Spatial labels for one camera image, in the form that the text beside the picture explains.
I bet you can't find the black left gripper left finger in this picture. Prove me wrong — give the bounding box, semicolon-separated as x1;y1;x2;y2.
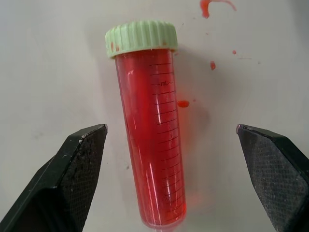
0;123;108;232

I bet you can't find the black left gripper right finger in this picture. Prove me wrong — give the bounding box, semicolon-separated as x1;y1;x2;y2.
235;124;309;232

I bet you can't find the red test tube green cap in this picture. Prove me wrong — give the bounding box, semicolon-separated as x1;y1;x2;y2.
104;20;188;228

